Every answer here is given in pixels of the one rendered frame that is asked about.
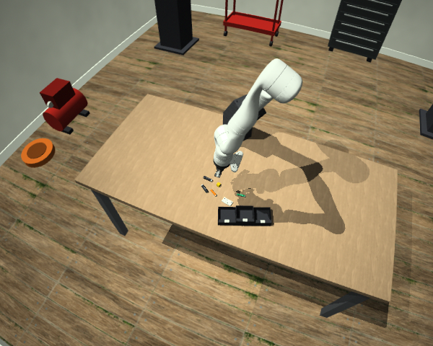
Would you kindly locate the black rack of bins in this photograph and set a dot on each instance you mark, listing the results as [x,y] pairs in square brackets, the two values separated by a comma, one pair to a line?
[245,216]

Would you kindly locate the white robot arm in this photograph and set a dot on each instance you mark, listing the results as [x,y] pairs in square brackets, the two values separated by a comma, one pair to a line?
[278,80]

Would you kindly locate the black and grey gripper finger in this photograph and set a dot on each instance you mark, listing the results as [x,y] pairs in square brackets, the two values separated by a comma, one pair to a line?
[218,174]

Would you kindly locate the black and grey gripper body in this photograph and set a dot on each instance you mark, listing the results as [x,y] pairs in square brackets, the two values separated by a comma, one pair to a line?
[219,167]

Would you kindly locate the white domino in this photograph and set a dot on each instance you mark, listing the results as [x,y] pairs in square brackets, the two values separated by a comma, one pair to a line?
[226,201]

